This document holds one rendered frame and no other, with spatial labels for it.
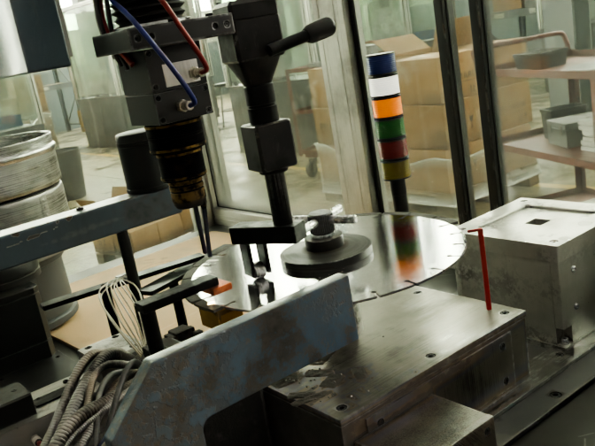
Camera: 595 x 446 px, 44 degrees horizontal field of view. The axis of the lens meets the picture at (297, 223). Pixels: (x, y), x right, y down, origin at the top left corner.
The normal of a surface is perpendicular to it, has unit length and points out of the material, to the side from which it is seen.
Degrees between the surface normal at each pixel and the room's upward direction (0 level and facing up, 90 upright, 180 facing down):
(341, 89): 90
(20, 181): 90
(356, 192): 90
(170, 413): 90
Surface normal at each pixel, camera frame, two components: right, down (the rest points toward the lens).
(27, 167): 0.85, -0.01
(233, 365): 0.62, 0.10
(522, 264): -0.77, 0.29
